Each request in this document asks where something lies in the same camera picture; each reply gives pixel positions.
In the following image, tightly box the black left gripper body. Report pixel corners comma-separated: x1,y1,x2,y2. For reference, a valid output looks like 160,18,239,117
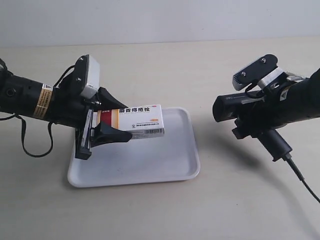
48,71,100,160

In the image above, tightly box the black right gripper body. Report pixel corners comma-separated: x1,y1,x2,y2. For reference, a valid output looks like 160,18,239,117
231,82,295,139

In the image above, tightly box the black handheld barcode scanner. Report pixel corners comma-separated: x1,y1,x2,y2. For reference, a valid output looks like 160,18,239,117
212,93,293,162

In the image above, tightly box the white red medicine box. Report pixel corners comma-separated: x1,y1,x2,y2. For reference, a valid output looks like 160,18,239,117
92,104,165,140

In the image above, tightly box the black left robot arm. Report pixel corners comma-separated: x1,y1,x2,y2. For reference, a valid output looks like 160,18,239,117
0,54,133,160

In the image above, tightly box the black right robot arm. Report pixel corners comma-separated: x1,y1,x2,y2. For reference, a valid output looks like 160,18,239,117
232,70,320,139

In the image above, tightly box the white plastic tray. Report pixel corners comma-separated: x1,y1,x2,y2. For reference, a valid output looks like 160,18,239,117
67,107,201,188

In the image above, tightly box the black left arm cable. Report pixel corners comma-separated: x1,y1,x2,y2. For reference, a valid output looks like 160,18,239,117
0,111,54,158

